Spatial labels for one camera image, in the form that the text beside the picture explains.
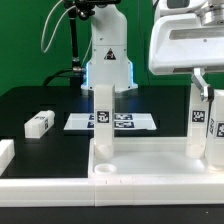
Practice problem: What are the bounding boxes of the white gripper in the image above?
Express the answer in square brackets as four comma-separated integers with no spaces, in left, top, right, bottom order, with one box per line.
[148,13,224,102]

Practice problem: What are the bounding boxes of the white desk top tray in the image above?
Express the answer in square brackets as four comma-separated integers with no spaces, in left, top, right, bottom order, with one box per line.
[88,137,224,177]

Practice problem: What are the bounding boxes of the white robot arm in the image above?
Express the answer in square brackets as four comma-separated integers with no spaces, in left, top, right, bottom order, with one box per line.
[84,0,224,101]

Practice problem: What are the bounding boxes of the white front fence bar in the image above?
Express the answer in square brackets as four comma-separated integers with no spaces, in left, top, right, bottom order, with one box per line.
[0,175,224,207]

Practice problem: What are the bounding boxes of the fiducial marker sheet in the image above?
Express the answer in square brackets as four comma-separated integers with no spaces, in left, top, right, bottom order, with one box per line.
[64,113,157,130]

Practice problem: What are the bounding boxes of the white left fence block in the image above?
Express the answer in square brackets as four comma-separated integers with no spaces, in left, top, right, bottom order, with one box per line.
[0,139,15,176]

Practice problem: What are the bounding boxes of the black cable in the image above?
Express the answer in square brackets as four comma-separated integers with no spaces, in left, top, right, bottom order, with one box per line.
[41,68,75,88]

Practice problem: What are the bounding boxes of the black camera stand pole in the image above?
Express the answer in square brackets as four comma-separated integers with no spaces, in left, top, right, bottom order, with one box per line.
[63,0,121,88]

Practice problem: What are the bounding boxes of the white cable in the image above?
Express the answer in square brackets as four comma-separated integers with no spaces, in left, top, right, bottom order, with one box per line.
[40,0,77,55]

